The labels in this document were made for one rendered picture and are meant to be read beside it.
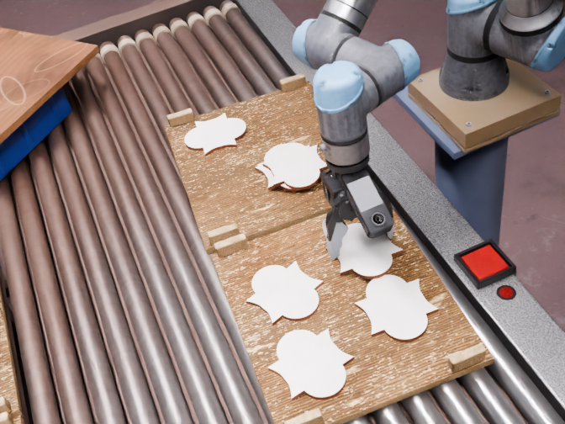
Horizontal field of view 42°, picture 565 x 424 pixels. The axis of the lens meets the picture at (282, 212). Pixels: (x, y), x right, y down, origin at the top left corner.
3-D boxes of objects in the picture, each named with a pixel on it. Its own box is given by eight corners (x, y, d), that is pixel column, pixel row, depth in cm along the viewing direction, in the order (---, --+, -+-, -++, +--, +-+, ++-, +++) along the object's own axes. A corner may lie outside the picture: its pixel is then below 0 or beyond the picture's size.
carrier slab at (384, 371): (382, 198, 144) (382, 192, 143) (493, 363, 115) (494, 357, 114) (212, 259, 139) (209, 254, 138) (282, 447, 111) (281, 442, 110)
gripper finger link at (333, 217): (341, 235, 130) (357, 195, 126) (345, 242, 129) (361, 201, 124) (318, 235, 128) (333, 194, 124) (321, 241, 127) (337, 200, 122)
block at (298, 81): (304, 82, 172) (303, 71, 170) (307, 86, 170) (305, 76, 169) (280, 89, 171) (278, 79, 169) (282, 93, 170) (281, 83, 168)
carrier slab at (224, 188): (309, 85, 173) (308, 80, 172) (379, 197, 144) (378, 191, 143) (166, 131, 169) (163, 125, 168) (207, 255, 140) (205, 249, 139)
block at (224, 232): (239, 230, 141) (235, 220, 139) (241, 237, 140) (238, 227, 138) (208, 241, 141) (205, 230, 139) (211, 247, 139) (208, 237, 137)
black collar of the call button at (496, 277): (490, 244, 133) (491, 237, 132) (515, 272, 127) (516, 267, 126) (453, 260, 131) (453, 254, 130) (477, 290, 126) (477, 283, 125)
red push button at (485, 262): (489, 249, 132) (489, 243, 131) (509, 272, 128) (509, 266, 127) (460, 262, 131) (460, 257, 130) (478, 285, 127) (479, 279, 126)
